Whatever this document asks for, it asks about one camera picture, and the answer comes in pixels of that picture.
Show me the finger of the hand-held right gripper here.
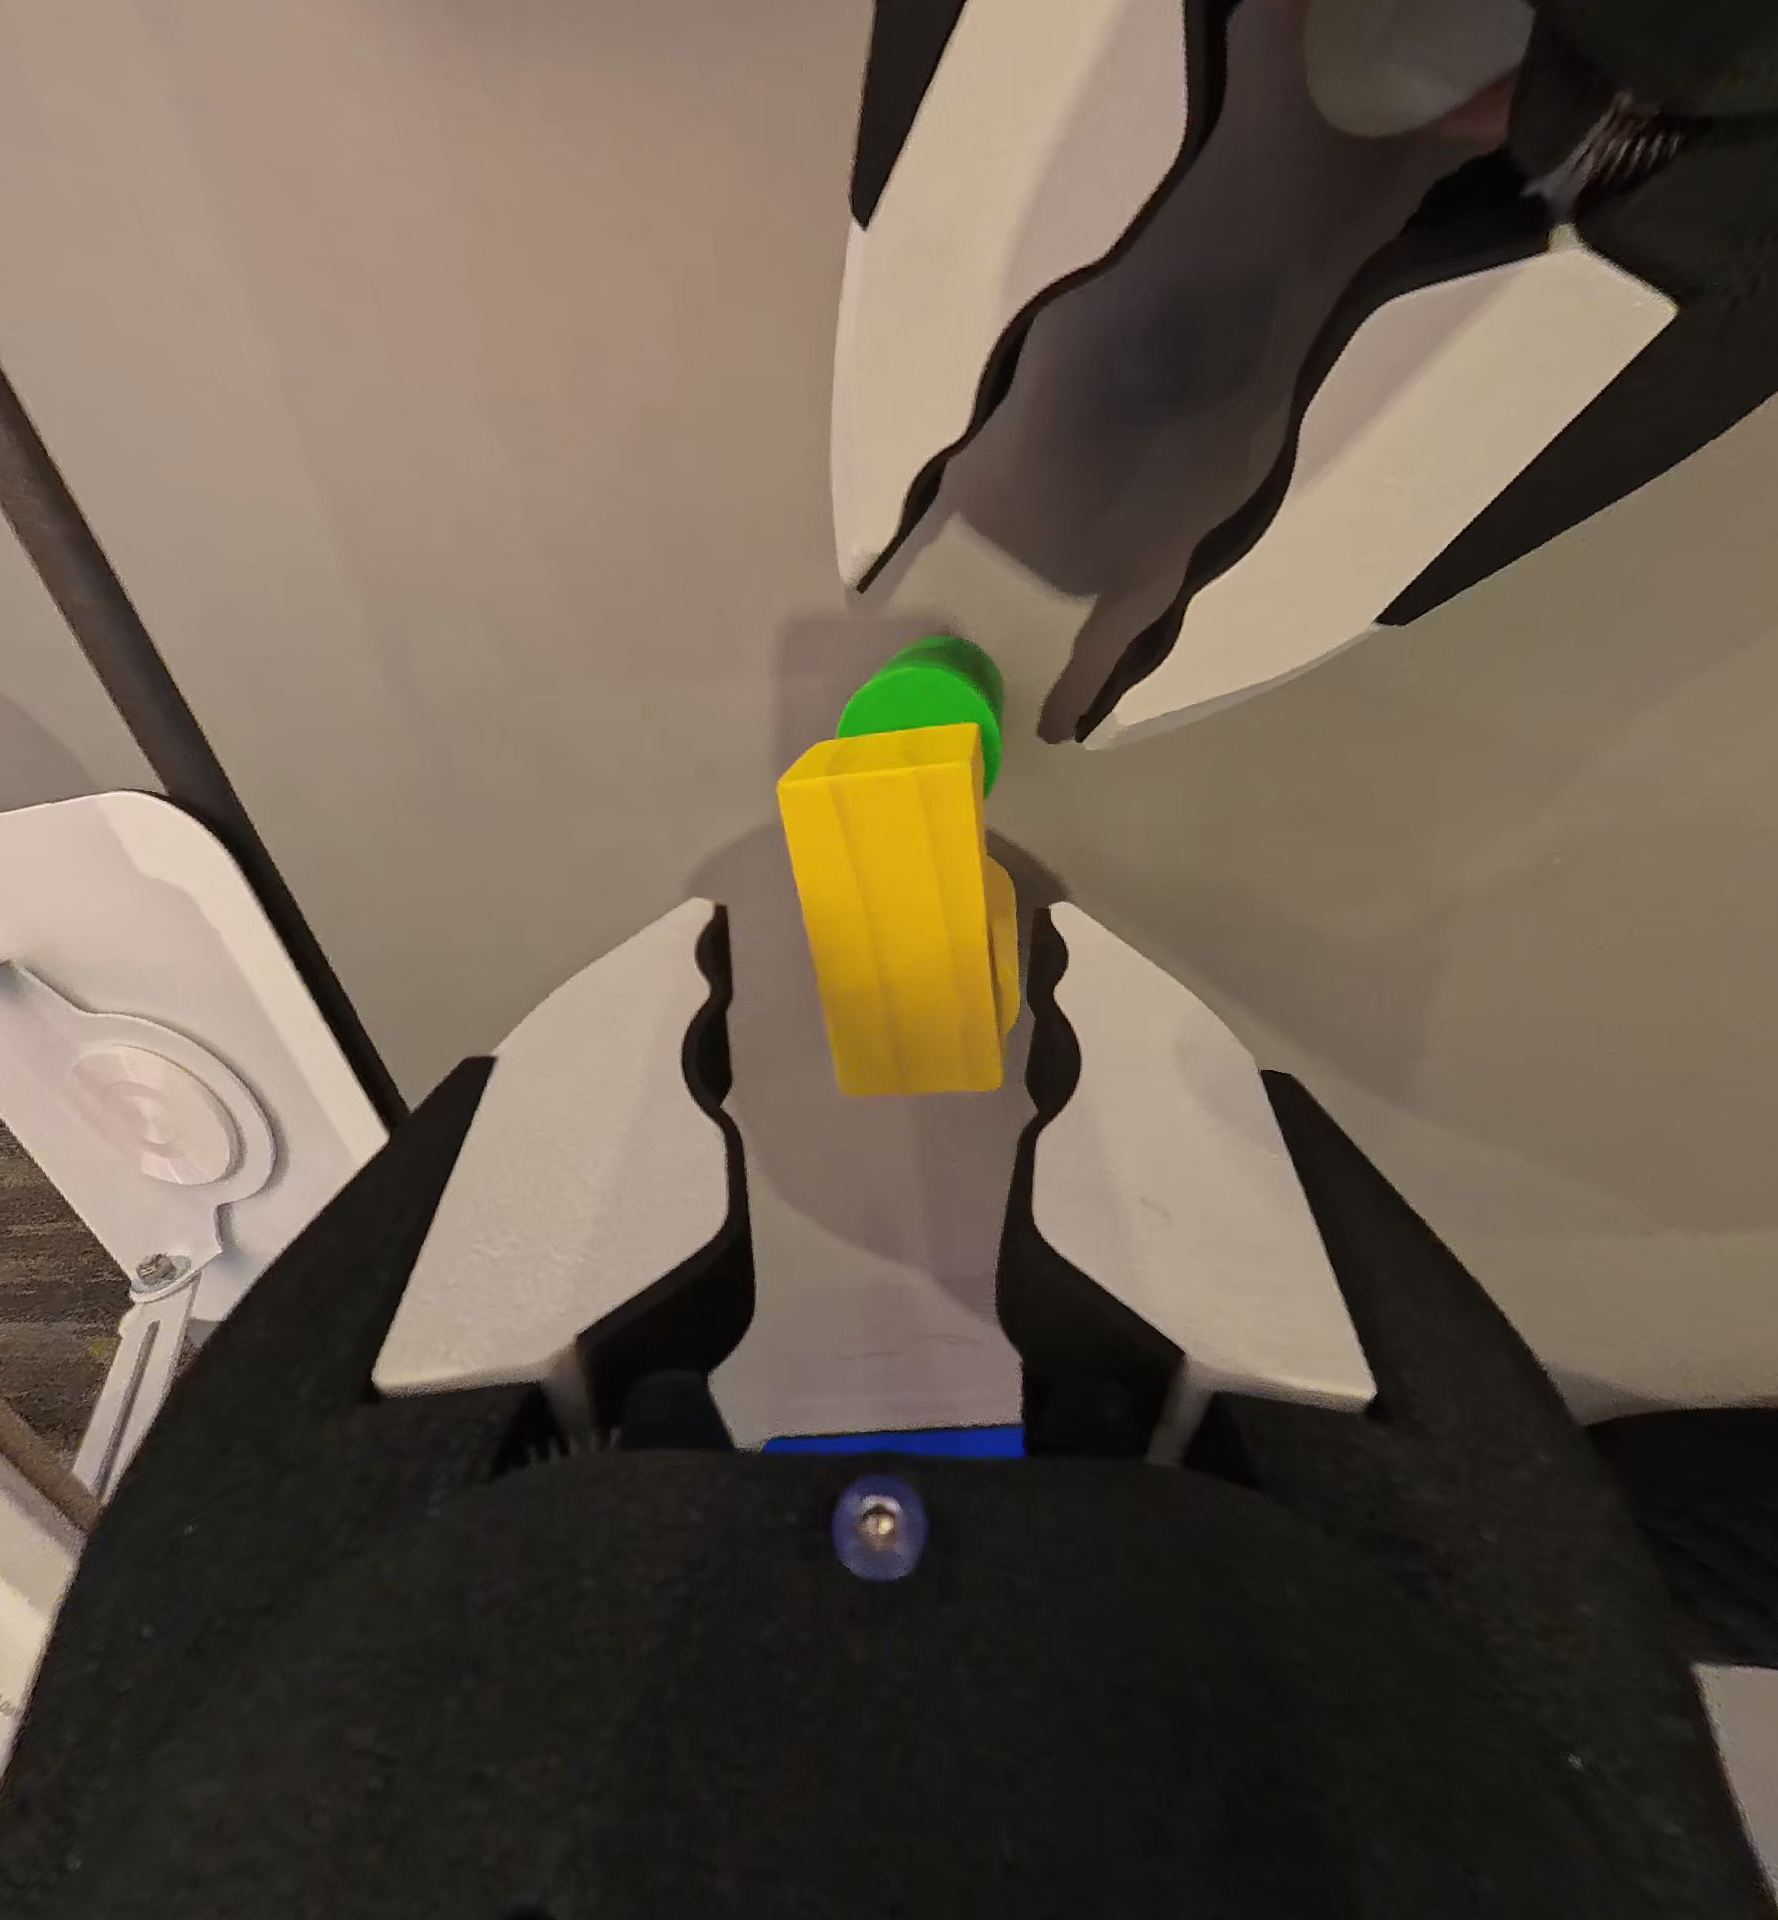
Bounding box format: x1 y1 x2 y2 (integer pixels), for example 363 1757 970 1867
1071 225 1681 752
828 0 1233 595

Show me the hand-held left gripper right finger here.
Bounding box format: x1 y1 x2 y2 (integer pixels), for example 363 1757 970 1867
994 900 1381 1460

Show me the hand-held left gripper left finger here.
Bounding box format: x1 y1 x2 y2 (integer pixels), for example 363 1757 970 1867
369 896 759 1455

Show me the blue plastic bin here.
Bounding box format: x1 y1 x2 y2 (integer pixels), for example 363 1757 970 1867
759 1424 1030 1460

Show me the yellow arch block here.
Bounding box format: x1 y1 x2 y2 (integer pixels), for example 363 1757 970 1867
775 724 1021 1100

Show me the green cylinder block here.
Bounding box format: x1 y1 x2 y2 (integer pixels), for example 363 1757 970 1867
835 636 1007 799

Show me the black quilted armrest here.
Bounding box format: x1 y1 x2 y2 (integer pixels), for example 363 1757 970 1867
1586 1406 1778 1670

